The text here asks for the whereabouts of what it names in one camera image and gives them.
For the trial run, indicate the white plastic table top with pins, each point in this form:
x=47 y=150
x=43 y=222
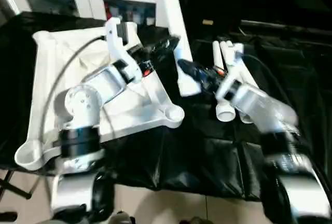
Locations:
x=52 y=79

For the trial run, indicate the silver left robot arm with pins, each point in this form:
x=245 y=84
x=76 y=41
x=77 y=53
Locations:
x=83 y=110

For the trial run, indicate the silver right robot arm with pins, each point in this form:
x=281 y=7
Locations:
x=275 y=130

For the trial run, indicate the small tan tag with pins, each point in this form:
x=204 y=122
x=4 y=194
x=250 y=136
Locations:
x=207 y=22

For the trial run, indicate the small bottles behind glass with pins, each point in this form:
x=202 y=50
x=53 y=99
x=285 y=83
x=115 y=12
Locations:
x=129 y=14

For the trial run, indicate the black plastic mat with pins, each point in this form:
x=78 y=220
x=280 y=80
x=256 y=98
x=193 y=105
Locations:
x=207 y=151

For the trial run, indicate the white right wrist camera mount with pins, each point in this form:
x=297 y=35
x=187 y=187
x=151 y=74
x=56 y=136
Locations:
x=236 y=68

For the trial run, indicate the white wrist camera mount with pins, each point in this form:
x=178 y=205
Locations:
x=119 y=42
x=236 y=68

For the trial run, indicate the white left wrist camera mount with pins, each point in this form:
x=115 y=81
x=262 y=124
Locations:
x=119 y=42

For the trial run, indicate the dark metal rail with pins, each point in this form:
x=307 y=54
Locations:
x=290 y=27

